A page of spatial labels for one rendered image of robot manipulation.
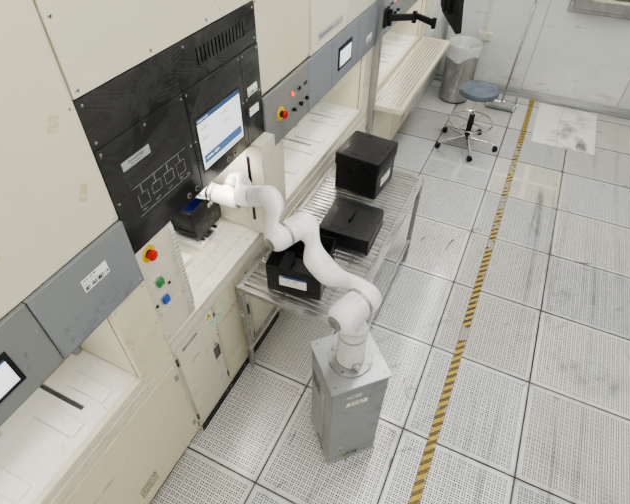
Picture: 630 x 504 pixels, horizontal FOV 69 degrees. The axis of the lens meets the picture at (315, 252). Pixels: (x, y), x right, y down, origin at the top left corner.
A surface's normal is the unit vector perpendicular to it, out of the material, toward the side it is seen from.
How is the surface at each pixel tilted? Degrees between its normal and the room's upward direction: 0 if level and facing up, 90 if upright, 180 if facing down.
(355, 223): 0
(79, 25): 90
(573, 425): 0
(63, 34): 90
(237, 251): 0
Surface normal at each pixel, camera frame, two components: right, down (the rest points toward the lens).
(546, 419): 0.00, -0.70
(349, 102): -0.43, 0.64
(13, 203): 0.90, 0.31
